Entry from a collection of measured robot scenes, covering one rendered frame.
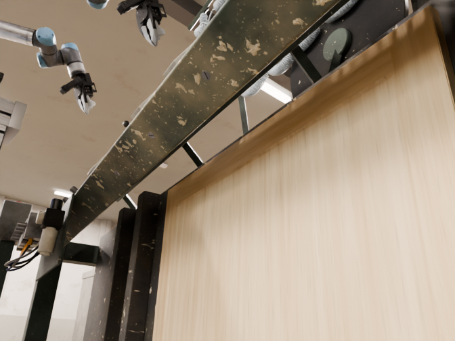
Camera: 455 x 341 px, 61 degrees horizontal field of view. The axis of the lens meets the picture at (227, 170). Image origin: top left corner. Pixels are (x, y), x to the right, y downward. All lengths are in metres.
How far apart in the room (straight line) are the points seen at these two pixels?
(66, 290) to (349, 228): 12.44
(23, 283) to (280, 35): 12.18
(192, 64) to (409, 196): 0.40
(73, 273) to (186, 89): 12.36
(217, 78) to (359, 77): 0.23
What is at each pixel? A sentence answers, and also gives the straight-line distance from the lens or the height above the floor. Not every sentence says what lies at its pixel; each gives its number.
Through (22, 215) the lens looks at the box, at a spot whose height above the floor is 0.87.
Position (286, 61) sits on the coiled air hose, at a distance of 2.50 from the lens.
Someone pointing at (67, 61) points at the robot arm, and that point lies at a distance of 2.10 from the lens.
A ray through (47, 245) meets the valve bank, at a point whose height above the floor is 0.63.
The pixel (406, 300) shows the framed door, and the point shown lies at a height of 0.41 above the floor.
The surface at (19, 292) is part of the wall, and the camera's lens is 12.53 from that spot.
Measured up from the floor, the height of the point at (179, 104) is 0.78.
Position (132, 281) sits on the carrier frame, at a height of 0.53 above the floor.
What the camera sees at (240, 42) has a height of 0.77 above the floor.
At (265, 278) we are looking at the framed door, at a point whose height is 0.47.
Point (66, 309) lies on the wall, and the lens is 12.89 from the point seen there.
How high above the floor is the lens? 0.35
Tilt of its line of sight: 24 degrees up
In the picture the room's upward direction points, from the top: 2 degrees clockwise
